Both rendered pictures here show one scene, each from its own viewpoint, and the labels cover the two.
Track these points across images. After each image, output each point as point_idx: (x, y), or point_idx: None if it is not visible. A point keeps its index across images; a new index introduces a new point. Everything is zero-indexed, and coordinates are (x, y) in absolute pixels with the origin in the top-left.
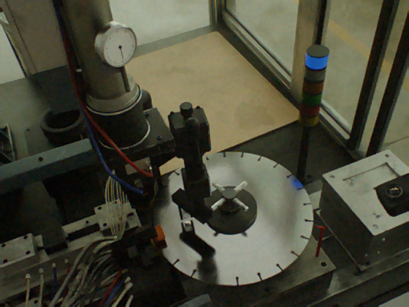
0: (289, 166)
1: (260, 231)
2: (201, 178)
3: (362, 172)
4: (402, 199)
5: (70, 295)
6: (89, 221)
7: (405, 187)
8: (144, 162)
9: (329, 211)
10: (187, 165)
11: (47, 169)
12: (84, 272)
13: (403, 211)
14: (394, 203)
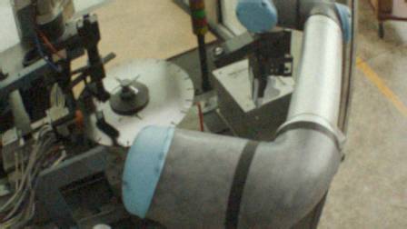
0: (199, 76)
1: (149, 110)
2: (97, 63)
3: (244, 68)
4: (223, 54)
5: (34, 158)
6: (44, 121)
7: (225, 47)
8: (62, 53)
9: (223, 104)
10: (88, 54)
11: (21, 80)
12: (39, 144)
13: (224, 64)
14: (217, 57)
